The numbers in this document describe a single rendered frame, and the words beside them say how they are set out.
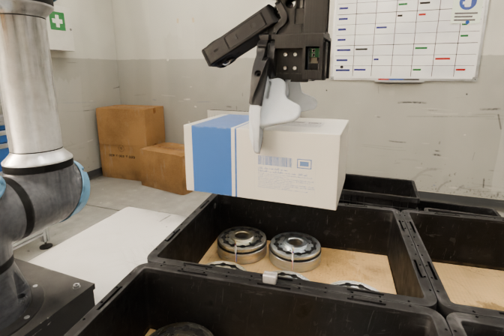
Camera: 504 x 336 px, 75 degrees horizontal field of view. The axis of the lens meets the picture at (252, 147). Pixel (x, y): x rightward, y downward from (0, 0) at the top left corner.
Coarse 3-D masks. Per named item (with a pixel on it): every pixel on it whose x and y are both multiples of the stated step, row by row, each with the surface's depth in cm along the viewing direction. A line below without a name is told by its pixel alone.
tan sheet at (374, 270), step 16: (208, 256) 68; (336, 256) 68; (352, 256) 68; (368, 256) 68; (384, 256) 68; (304, 272) 63; (320, 272) 63; (336, 272) 63; (352, 272) 63; (368, 272) 63; (384, 272) 63; (384, 288) 58
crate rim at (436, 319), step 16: (144, 272) 47; (160, 272) 47; (176, 272) 46; (192, 272) 46; (208, 272) 46; (128, 288) 44; (256, 288) 43; (272, 288) 43; (288, 288) 43; (304, 288) 43; (96, 304) 40; (352, 304) 40; (368, 304) 40; (384, 304) 40; (400, 304) 40; (80, 320) 37; (96, 320) 38; (432, 320) 37
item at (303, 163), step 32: (192, 128) 43; (224, 128) 41; (288, 128) 40; (320, 128) 40; (192, 160) 44; (224, 160) 42; (256, 160) 41; (288, 160) 39; (320, 160) 38; (224, 192) 43; (256, 192) 42; (288, 192) 40; (320, 192) 39
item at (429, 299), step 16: (352, 208) 68; (368, 208) 67; (384, 208) 67; (400, 224) 63; (416, 256) 50; (224, 272) 46; (240, 272) 46; (256, 272) 46; (416, 272) 46; (320, 288) 43; (336, 288) 43; (352, 288) 43; (432, 288) 43; (416, 304) 40; (432, 304) 40
